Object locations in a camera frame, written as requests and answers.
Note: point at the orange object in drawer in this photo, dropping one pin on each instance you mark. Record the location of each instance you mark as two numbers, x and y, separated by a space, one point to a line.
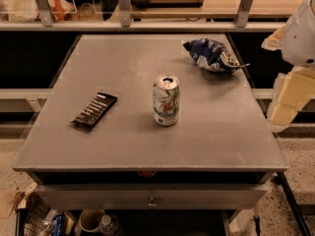
146 174

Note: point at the blue crumpled chip bag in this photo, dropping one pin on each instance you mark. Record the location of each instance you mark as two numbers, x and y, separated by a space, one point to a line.
212 55

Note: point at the crumpled brown paper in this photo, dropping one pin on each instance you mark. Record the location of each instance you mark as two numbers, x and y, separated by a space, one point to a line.
19 198

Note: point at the grey drawer with knob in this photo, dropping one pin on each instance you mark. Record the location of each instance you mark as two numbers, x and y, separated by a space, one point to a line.
156 196

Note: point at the clear plastic bottle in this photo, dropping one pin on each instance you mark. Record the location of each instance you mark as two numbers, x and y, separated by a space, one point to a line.
110 226

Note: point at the right metal railing bracket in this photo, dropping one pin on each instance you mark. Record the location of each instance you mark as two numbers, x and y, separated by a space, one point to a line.
243 12

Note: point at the metal railing bracket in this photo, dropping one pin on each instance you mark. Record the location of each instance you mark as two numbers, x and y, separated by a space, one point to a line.
243 12
124 13
45 14

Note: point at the black screwdriver bit case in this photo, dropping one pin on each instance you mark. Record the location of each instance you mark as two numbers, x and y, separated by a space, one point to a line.
95 110

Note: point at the left metal railing bracket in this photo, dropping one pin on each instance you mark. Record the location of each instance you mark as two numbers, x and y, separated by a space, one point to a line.
45 14

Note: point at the blue packet in basket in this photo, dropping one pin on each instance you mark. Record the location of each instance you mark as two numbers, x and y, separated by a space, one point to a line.
59 227

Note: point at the middle metal railing bracket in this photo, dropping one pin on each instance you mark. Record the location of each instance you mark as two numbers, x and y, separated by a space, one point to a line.
124 13

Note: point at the orange white bag behind glass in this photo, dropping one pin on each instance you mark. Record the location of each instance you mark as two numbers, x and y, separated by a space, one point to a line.
32 10

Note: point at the green white 7up can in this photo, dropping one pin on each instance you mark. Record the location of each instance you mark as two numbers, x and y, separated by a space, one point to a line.
166 100

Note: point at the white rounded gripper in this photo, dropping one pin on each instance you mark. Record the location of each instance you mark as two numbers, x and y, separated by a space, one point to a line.
300 38

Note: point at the white paper cup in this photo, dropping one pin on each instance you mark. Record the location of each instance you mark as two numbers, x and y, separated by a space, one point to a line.
89 220

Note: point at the wire mesh basket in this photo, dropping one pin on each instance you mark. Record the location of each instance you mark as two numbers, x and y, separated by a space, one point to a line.
30 219

